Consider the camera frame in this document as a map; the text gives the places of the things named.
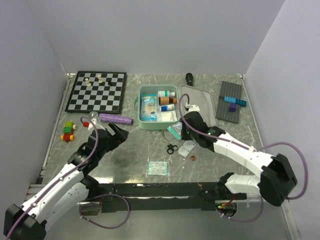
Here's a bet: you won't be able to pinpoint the white gauze packet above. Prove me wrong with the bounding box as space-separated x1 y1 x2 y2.
157 110 177 122

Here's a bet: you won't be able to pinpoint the white blue bandage roll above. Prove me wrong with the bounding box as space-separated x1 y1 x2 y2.
159 104 175 112

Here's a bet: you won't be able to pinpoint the mint green medicine case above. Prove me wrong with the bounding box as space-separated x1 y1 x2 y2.
134 84 217 131

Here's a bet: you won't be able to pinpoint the blue cotton swab pack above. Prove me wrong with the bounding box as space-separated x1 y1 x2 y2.
139 93 158 122

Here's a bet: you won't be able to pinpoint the brown orange-cap bottle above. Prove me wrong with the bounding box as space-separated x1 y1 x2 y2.
158 96 177 105

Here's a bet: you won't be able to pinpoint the white green medicine bottle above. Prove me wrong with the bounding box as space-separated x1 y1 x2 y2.
157 90 176 98

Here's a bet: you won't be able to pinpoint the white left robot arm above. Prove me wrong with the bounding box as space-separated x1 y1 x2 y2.
3 123 129 240

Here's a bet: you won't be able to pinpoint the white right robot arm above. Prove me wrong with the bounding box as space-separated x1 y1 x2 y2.
181 111 298 207

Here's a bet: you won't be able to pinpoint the clear alcohol pad packets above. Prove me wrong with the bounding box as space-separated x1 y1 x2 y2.
167 121 182 140

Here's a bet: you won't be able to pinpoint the purple glitter microphone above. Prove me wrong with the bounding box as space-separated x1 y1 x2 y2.
89 111 133 125

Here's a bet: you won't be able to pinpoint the small black scissors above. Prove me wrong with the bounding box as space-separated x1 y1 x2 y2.
161 131 179 155

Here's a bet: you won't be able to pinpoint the black white chessboard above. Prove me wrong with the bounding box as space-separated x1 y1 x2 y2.
65 71 127 114

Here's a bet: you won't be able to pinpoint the red yellow toy car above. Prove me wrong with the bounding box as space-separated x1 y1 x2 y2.
60 124 78 143

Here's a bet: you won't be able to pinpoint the green lego block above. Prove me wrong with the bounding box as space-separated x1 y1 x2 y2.
63 121 74 134

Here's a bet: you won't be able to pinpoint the teal plaster packet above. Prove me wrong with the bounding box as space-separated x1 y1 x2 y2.
148 161 168 176

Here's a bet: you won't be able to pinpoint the grey lego baseplate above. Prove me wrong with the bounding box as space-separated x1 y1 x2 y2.
216 81 247 124

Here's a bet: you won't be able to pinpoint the purple lego brick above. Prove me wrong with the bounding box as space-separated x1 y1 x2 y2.
228 102 237 113

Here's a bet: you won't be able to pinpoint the cream chess piece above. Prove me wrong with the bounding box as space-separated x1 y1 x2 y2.
97 74 103 83

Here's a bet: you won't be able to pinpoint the black flashlight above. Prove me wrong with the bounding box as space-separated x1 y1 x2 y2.
185 72 194 87

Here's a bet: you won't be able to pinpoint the cream chess pawn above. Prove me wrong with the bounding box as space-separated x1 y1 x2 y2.
85 78 91 87

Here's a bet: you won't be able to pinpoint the blue lego bricks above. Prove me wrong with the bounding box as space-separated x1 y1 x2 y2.
224 96 247 107

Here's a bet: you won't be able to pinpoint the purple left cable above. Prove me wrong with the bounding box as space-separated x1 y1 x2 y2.
4 116 131 240

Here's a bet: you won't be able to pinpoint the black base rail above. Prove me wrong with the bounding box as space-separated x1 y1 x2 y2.
85 182 247 213

